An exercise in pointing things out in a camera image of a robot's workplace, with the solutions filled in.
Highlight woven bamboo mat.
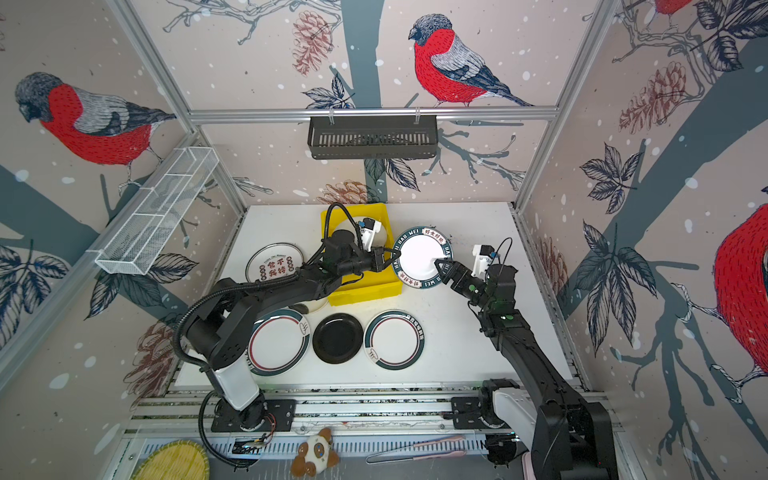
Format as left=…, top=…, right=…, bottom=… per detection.
left=131, top=440, right=210, bottom=480

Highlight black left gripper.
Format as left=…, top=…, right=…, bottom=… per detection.
left=338, top=245, right=402, bottom=278

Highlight plush panda toy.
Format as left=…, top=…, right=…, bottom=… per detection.
left=290, top=427, right=340, bottom=478

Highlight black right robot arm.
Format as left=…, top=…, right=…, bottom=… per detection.
left=434, top=245, right=619, bottom=479

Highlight aluminium frame corner post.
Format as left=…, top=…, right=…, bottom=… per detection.
left=106, top=0, right=247, bottom=215
left=515, top=0, right=620, bottom=214

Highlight yellow plastic bin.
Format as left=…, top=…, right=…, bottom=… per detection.
left=321, top=203, right=402, bottom=306

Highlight aluminium frame horizontal bar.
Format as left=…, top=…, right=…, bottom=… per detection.
left=187, top=106, right=561, bottom=125

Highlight white plate green lettered rim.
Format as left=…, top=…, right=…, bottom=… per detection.
left=393, top=226, right=453, bottom=289

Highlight white plate red Chinese characters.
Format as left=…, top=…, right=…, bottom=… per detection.
left=245, top=242, right=304, bottom=283

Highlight white wire mesh shelf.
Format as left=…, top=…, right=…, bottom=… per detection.
left=95, top=146, right=219, bottom=275

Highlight black hanging wire basket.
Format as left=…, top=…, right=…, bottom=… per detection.
left=307, top=115, right=439, bottom=160

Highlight black round plate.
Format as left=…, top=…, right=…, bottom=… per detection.
left=312, top=313, right=364, bottom=365

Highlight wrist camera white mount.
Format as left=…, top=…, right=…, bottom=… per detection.
left=472, top=244, right=496, bottom=278
left=358, top=217, right=382, bottom=251

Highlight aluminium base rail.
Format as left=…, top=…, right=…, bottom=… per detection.
left=119, top=383, right=619, bottom=460

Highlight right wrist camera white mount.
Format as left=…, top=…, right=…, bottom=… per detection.
left=472, top=244, right=496, bottom=278

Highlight aluminium frame corner post left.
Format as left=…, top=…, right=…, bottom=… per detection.
left=106, top=0, right=247, bottom=215

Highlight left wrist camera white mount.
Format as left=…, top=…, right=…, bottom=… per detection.
left=358, top=217, right=382, bottom=251

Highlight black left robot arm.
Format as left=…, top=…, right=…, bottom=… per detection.
left=171, top=202, right=401, bottom=431

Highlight pink chopsticks tongs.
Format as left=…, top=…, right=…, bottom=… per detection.
left=365, top=435, right=467, bottom=465

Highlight aluminium frame corner post right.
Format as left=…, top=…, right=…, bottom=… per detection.
left=515, top=0, right=620, bottom=214

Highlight large cream plate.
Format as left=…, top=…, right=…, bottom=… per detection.
left=337, top=223, right=387, bottom=247

